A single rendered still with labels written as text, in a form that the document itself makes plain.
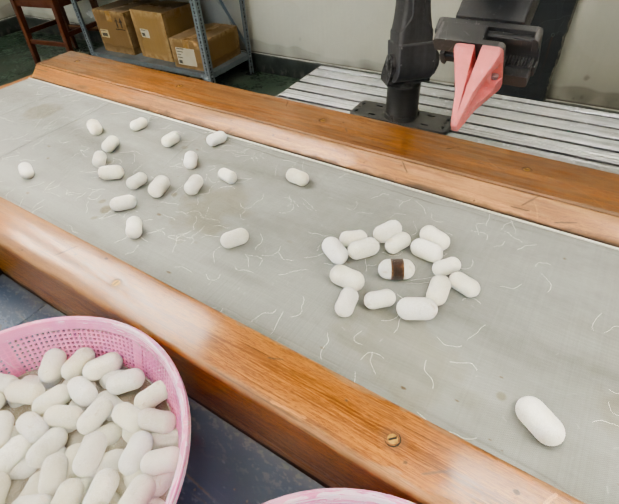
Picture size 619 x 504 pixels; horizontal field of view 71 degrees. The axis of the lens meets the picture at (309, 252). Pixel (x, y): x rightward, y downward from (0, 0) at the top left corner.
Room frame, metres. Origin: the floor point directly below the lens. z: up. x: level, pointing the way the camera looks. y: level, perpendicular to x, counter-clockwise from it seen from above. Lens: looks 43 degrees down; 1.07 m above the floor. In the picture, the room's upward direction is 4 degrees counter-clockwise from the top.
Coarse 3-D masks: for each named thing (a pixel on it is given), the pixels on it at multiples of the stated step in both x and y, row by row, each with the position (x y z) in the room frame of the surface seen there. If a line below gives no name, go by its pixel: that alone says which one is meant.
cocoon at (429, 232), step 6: (426, 228) 0.36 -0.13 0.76; (432, 228) 0.36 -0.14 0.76; (420, 234) 0.36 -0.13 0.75; (426, 234) 0.36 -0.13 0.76; (432, 234) 0.35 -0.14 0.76; (438, 234) 0.35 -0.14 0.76; (444, 234) 0.35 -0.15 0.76; (432, 240) 0.35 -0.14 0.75; (438, 240) 0.35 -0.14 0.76; (444, 240) 0.34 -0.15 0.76; (444, 246) 0.34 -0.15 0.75
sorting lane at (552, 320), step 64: (0, 128) 0.74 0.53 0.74; (64, 128) 0.72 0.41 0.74; (128, 128) 0.71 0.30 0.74; (192, 128) 0.69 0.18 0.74; (0, 192) 0.53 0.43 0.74; (64, 192) 0.52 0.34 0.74; (128, 192) 0.51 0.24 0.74; (256, 192) 0.49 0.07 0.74; (320, 192) 0.48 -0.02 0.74; (384, 192) 0.47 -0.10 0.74; (128, 256) 0.37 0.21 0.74; (192, 256) 0.37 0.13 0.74; (256, 256) 0.36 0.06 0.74; (320, 256) 0.35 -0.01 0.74; (384, 256) 0.34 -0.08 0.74; (448, 256) 0.34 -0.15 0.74; (512, 256) 0.33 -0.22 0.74; (576, 256) 0.32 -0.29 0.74; (256, 320) 0.27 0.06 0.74; (320, 320) 0.26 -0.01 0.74; (384, 320) 0.26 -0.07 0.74; (448, 320) 0.25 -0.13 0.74; (512, 320) 0.25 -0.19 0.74; (576, 320) 0.24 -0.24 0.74; (384, 384) 0.19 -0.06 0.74; (448, 384) 0.19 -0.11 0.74; (512, 384) 0.18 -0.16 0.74; (576, 384) 0.18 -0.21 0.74; (512, 448) 0.13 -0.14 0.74; (576, 448) 0.13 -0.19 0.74
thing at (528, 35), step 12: (480, 24) 0.46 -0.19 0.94; (492, 24) 0.45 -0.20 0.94; (504, 24) 0.45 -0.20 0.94; (516, 24) 0.44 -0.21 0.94; (492, 36) 0.45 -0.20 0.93; (504, 36) 0.44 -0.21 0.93; (516, 36) 0.44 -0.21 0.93; (528, 36) 0.43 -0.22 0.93; (540, 36) 0.43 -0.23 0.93; (516, 48) 0.45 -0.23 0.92; (528, 48) 0.45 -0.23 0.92; (540, 48) 0.44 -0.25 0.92; (444, 60) 0.51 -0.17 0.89
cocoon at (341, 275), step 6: (336, 270) 0.31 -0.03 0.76; (342, 270) 0.31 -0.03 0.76; (348, 270) 0.31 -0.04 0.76; (354, 270) 0.31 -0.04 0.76; (330, 276) 0.31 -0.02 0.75; (336, 276) 0.30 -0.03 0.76; (342, 276) 0.30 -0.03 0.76; (348, 276) 0.30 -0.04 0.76; (354, 276) 0.30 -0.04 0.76; (360, 276) 0.30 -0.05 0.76; (336, 282) 0.30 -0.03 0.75; (342, 282) 0.30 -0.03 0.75; (348, 282) 0.29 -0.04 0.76; (354, 282) 0.29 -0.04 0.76; (360, 282) 0.29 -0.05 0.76; (354, 288) 0.29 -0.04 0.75; (360, 288) 0.29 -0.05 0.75
